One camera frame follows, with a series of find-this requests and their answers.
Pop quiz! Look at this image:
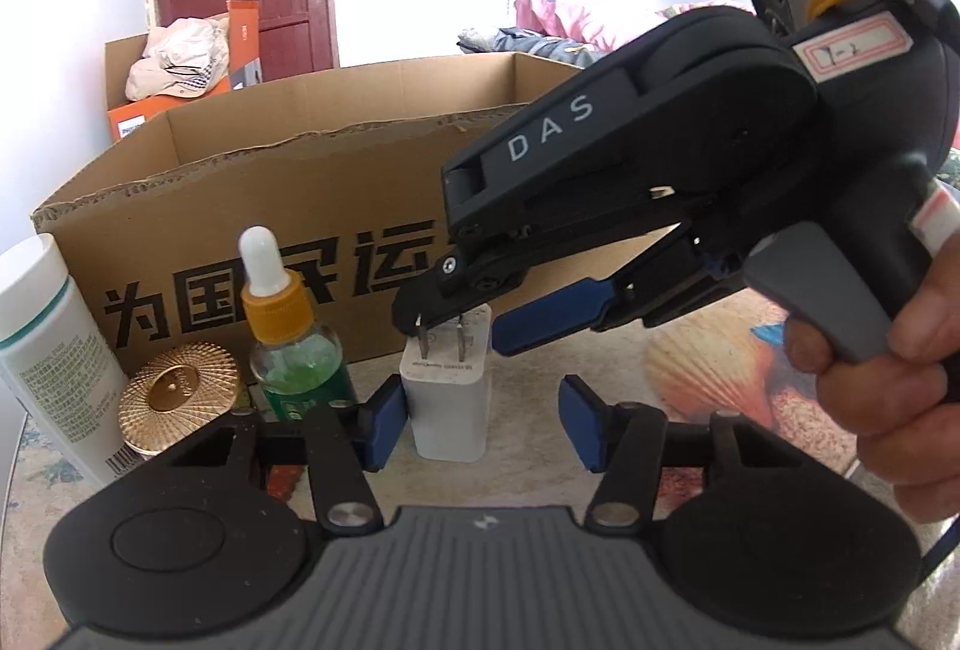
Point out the gold lid brown jar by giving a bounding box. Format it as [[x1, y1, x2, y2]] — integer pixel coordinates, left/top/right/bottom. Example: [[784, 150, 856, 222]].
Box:
[[117, 343, 241, 458]]

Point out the pink blanket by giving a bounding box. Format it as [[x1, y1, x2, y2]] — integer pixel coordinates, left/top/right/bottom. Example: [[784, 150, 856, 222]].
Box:
[[514, 0, 628, 50]]

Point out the grey bed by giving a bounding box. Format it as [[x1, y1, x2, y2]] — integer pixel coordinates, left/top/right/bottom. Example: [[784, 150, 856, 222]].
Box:
[[457, 26, 625, 68]]

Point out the black cable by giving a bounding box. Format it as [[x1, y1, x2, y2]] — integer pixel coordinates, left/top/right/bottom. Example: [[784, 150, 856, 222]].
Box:
[[917, 513, 960, 583]]

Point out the beige cloth in box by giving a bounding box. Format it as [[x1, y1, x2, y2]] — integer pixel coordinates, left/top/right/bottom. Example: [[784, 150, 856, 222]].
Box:
[[125, 17, 229, 102]]

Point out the white pill bottle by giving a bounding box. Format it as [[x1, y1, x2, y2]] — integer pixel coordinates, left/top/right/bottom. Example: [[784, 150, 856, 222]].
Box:
[[0, 234, 142, 486]]

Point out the brown cardboard box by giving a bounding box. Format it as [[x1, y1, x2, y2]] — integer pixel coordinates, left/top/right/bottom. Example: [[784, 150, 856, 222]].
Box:
[[32, 53, 571, 372]]

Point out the white power adapter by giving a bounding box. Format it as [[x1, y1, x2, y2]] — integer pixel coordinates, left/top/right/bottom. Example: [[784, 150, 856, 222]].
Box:
[[400, 304, 493, 463]]

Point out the green dropper bottle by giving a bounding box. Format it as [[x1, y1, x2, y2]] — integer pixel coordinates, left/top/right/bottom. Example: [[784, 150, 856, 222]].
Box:
[[238, 226, 356, 421]]

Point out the person's right hand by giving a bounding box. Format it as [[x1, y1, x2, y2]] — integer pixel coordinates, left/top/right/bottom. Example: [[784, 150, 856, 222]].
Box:
[[784, 237, 960, 523]]

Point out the orange Philips box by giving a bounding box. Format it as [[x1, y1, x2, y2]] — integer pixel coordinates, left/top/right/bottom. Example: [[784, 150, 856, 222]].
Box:
[[104, 0, 263, 141]]

